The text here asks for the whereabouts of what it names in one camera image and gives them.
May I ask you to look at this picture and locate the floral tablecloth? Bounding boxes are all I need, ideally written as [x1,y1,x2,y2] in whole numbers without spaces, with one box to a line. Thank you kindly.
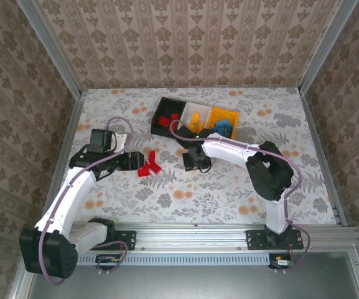
[50,87,337,224]

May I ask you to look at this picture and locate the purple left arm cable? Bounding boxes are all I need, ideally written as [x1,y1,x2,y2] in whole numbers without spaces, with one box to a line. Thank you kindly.
[39,116,134,286]

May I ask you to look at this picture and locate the black plastic container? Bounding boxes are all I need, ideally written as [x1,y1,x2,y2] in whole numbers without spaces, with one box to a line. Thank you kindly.
[150,97,189,138]

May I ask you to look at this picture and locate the aluminium table side rail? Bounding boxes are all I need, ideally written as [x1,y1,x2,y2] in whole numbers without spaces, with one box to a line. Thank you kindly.
[299,88,350,228]
[38,89,89,230]

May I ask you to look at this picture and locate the aluminium frame post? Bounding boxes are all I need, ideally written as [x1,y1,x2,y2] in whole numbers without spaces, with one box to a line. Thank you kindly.
[297,0,359,96]
[16,0,85,98]

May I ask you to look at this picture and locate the grey metal panel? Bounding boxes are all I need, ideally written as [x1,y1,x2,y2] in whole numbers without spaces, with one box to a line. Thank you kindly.
[26,264,359,299]

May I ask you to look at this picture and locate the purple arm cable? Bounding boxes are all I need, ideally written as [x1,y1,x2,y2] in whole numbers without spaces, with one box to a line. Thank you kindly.
[169,120,313,274]
[39,116,134,286]

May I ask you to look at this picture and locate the white plastic container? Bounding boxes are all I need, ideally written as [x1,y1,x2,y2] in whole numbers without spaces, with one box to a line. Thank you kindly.
[179,102,213,133]

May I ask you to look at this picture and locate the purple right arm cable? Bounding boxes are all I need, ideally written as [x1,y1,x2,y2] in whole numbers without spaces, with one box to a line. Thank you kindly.
[169,120,313,274]

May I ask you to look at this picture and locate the yellow plastic container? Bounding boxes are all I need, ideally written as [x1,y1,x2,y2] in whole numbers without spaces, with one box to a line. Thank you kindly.
[208,107,240,140]

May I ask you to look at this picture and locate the aluminium mounting beam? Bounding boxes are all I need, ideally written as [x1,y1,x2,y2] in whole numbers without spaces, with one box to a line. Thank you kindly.
[70,222,359,254]

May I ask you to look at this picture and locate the black controller board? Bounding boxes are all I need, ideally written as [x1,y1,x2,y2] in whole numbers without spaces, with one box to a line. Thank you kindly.
[268,254,294,270]
[95,254,121,271]

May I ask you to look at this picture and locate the white left camera bracket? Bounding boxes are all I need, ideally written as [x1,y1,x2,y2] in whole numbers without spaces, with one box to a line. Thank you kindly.
[110,133,128,154]

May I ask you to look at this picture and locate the grey slotted cable duct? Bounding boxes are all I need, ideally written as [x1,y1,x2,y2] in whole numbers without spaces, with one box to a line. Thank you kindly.
[75,252,275,267]

